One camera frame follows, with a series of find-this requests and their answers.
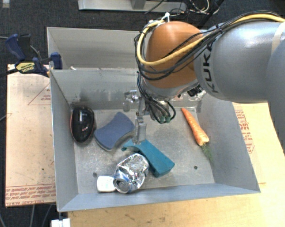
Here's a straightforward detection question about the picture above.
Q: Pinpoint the brown cardboard board, red print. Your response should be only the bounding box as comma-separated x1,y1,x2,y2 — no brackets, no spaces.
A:
5,64,256,208

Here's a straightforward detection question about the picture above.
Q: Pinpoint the black cylinder on white bracket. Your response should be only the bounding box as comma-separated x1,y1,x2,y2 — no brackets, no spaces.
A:
187,85,206,98

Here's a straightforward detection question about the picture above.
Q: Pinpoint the crushed silver can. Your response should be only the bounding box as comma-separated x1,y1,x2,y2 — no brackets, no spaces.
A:
112,153,150,194

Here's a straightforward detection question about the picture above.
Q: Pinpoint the grey metal bin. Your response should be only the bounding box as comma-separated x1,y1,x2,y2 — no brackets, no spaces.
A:
46,26,261,213

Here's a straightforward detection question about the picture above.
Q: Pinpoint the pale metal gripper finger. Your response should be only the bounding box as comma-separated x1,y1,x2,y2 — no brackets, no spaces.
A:
122,90,140,112
132,116,148,145

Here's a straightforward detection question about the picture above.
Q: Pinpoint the orange carrot with green top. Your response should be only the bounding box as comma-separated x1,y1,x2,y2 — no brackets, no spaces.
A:
180,107,214,163

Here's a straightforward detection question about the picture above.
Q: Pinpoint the teal wedge block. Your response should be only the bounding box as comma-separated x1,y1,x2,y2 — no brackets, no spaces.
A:
121,138,176,178

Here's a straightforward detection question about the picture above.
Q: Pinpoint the blue sponge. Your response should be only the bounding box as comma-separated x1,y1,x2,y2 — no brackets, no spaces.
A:
93,111,136,152

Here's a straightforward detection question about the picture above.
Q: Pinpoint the black computer mouse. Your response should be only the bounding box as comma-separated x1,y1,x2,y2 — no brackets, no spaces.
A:
70,105,96,143

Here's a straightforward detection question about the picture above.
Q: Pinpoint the small white plastic case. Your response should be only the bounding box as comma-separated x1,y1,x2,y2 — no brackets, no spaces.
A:
96,175,117,193

